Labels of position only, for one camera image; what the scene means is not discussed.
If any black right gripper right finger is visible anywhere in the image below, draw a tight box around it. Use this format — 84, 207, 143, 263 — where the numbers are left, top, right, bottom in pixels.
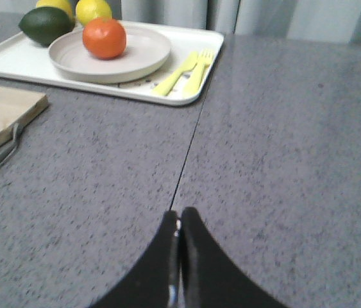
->
181, 207, 284, 307

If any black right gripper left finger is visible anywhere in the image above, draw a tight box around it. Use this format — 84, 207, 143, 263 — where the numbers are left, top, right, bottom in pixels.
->
91, 210, 180, 308

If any beige round plate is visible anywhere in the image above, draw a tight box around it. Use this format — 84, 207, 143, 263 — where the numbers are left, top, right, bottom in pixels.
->
48, 26, 171, 84

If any orange mandarin fruit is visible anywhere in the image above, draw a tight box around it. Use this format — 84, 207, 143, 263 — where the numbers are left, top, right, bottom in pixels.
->
82, 17, 126, 60

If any white bear-print tray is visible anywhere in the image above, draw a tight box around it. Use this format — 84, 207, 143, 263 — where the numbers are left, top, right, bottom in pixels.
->
0, 21, 224, 106

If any yellow plastic knife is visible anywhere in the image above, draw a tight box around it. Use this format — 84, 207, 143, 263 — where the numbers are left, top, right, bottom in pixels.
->
152, 51, 198, 96

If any yellow plastic fork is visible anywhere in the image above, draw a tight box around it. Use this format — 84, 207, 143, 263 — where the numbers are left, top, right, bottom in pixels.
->
182, 49, 214, 98

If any grey curtain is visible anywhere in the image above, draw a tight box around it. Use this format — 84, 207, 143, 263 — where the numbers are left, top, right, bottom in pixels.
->
0, 0, 361, 46

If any yellow lemon right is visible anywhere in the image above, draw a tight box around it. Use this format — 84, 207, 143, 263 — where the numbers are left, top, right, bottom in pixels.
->
75, 0, 112, 26

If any yellow lemon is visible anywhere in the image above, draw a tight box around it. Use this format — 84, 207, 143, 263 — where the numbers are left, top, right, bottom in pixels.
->
75, 0, 112, 26
35, 0, 75, 22

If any dark green lime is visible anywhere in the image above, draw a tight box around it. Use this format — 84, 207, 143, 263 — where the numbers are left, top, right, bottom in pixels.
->
18, 6, 74, 47

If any yellow lemon left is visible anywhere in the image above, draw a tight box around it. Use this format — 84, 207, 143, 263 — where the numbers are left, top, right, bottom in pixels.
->
35, 0, 75, 22

